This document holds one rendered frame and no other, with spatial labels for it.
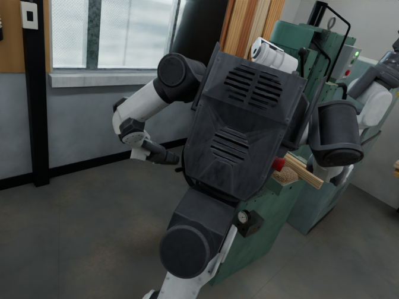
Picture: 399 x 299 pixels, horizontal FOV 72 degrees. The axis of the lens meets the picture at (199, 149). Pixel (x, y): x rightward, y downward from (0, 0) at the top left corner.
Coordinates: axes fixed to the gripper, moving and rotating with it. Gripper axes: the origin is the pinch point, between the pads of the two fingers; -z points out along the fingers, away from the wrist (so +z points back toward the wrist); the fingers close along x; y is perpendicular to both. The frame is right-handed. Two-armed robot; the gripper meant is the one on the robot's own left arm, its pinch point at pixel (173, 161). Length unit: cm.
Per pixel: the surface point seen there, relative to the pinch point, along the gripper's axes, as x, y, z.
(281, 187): 50, -6, -17
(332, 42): 67, 64, -17
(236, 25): -29, 155, -82
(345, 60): 71, 60, -28
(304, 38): 59, 56, 0
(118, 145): -116, 28, -52
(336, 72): 67, 57, -31
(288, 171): 51, 2, -20
